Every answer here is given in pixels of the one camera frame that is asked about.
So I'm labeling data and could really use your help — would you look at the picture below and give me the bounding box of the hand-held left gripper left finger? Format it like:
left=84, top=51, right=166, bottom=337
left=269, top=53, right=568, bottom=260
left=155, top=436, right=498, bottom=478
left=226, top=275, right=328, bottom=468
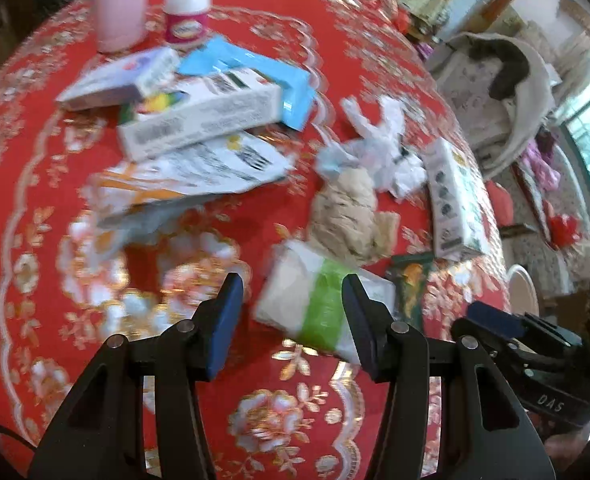
left=27, top=273, right=245, bottom=480

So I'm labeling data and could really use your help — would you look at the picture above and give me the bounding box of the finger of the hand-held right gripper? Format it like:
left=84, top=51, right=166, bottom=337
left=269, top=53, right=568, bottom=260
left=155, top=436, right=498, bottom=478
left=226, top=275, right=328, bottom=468
left=450, top=301, right=528, bottom=356

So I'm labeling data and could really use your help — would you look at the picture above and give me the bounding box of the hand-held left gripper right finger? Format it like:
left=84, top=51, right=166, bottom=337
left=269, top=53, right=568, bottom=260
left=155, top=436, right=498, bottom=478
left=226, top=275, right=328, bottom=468
left=341, top=273, right=559, bottom=480

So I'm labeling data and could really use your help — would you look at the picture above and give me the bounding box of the white green tissue packet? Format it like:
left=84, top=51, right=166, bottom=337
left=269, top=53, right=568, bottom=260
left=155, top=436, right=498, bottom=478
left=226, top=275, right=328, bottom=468
left=253, top=240, right=397, bottom=364

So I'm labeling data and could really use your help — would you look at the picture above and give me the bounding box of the white round stool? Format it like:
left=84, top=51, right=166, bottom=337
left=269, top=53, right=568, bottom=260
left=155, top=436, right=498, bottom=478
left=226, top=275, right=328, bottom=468
left=505, top=264, right=541, bottom=317

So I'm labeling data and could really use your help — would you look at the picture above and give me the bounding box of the green snack wrapper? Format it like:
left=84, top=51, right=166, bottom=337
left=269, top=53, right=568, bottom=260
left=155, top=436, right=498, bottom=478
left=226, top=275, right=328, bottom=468
left=386, top=253, right=435, bottom=331

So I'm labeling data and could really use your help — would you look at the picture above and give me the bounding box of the red cushion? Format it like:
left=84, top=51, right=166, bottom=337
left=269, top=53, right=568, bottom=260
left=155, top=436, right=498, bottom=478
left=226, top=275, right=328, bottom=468
left=485, top=181, right=516, bottom=228

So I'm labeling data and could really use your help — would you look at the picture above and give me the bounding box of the red floral tablecloth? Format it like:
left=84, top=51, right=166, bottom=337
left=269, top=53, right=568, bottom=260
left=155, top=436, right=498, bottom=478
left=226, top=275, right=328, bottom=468
left=0, top=0, right=513, bottom=480

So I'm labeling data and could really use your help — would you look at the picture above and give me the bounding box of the white box with round prints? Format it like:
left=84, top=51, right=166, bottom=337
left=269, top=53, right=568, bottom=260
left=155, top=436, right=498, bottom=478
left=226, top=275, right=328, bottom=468
left=421, top=137, right=492, bottom=262

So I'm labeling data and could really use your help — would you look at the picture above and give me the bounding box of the flat white printed plastic bag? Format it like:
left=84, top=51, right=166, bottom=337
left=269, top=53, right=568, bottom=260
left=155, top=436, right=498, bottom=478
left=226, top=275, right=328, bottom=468
left=82, top=131, right=296, bottom=241

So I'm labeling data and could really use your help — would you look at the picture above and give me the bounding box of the pink clothing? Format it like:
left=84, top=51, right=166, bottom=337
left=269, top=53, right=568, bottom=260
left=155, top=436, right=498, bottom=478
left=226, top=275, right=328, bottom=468
left=521, top=130, right=562, bottom=192

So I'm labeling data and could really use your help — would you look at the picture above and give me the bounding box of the crumpled white plastic bag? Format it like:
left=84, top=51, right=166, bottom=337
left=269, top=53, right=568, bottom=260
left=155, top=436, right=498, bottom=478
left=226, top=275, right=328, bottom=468
left=314, top=95, right=426, bottom=200

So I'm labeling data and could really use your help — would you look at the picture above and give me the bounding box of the long white barcode box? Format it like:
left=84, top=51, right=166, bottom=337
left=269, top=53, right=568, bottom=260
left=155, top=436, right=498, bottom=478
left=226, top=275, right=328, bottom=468
left=116, top=71, right=282, bottom=162

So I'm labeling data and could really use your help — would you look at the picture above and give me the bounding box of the white round wicker chair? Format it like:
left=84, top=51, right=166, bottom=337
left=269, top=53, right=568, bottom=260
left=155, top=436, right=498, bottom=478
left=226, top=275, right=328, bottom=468
left=432, top=31, right=558, bottom=181

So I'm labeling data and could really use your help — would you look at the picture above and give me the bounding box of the dark cloth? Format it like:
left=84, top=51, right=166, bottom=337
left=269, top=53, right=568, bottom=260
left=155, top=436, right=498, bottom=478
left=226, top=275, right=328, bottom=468
left=468, top=40, right=532, bottom=101

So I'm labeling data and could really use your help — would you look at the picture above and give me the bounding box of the light blue packet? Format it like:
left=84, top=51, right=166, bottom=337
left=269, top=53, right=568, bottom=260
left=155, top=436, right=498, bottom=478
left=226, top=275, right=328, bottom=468
left=179, top=35, right=316, bottom=132

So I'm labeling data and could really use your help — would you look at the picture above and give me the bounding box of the white purple carton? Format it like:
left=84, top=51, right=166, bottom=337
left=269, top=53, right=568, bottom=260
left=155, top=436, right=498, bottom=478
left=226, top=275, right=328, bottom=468
left=56, top=47, right=182, bottom=112

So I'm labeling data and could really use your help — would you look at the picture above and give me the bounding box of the white bottle with pink label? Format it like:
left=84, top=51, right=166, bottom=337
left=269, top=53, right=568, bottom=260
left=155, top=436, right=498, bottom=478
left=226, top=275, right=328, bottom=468
left=163, top=0, right=212, bottom=51

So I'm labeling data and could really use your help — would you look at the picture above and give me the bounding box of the pink plastic bottle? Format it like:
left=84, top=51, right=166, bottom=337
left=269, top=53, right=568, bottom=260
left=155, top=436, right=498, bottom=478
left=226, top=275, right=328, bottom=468
left=88, top=0, right=150, bottom=54

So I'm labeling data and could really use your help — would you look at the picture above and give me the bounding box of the black cable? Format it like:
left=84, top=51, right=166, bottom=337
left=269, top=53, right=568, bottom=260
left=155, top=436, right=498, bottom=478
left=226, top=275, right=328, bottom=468
left=0, top=424, right=40, bottom=456

